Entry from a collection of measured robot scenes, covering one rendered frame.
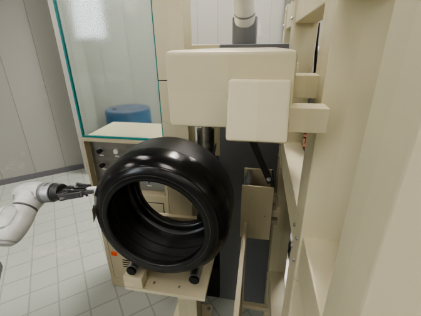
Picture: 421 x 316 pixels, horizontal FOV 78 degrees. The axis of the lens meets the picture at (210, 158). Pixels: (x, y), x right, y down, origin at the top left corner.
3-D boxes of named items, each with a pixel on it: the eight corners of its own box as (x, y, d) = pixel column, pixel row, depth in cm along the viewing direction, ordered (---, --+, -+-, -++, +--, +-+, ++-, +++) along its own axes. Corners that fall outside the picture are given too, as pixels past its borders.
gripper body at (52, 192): (44, 189, 112) (63, 188, 109) (59, 180, 119) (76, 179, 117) (51, 204, 114) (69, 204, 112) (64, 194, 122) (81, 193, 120)
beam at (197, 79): (214, 86, 111) (214, 47, 105) (275, 86, 107) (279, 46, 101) (166, 126, 56) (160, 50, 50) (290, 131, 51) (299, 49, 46)
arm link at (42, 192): (48, 179, 120) (59, 178, 119) (56, 195, 124) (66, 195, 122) (32, 189, 112) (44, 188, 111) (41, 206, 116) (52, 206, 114)
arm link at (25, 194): (57, 189, 125) (44, 214, 117) (31, 190, 129) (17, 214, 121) (41, 176, 117) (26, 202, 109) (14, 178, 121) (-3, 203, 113)
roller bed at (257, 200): (242, 214, 150) (244, 167, 138) (269, 216, 148) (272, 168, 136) (239, 237, 132) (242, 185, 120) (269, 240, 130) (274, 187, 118)
